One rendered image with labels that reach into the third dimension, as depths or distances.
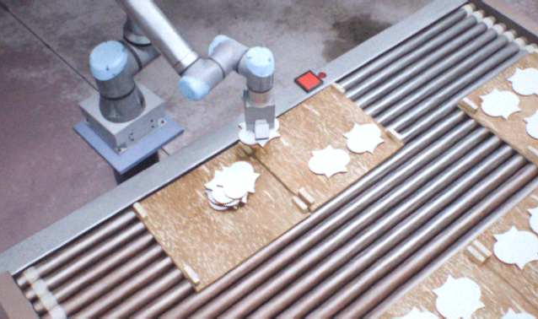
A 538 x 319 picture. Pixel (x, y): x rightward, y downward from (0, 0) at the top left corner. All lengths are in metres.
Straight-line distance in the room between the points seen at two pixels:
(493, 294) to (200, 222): 0.85
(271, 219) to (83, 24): 2.41
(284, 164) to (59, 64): 2.06
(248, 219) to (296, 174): 0.23
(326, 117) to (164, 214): 0.64
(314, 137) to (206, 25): 1.95
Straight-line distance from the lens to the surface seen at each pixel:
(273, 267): 1.92
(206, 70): 1.76
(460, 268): 1.98
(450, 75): 2.49
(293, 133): 2.18
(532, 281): 2.03
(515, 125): 2.37
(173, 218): 1.99
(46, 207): 3.27
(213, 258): 1.91
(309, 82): 2.35
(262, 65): 1.75
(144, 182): 2.10
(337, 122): 2.22
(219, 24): 4.00
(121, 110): 2.16
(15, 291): 1.95
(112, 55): 2.08
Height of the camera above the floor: 2.60
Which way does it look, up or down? 52 degrees down
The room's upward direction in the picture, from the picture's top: 2 degrees clockwise
